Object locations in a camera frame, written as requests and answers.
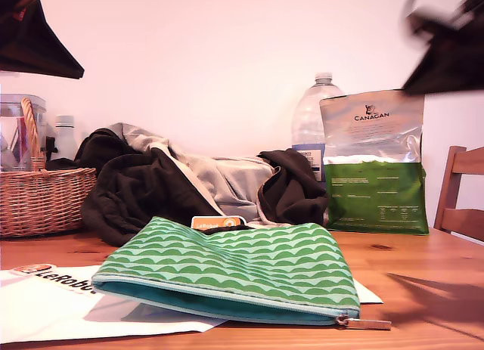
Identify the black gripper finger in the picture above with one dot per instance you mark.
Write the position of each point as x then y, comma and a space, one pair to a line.
38, 47
453, 62

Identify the green wave-pattern zip pouch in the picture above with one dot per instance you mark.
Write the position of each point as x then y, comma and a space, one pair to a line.
246, 263

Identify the green silver Canagan bag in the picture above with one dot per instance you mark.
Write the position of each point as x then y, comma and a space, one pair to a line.
374, 199

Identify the clear plastic jar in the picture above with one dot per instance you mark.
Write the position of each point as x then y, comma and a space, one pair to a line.
11, 131

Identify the small white-capped bottle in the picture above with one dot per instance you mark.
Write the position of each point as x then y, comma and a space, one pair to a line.
65, 138

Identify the wooden chair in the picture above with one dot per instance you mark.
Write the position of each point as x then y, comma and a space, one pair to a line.
450, 176

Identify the wicker basket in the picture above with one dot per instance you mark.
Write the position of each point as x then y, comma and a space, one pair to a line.
45, 202

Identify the large clear water bottle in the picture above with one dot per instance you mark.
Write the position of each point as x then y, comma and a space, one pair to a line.
308, 119

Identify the dark brown grey-lined hoodie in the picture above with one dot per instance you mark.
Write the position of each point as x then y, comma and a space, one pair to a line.
143, 191

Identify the orange LeRobot sticker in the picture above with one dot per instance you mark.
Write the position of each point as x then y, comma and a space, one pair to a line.
211, 223

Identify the white LeRobot paper sheet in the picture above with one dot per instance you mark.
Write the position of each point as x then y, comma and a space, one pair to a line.
45, 312

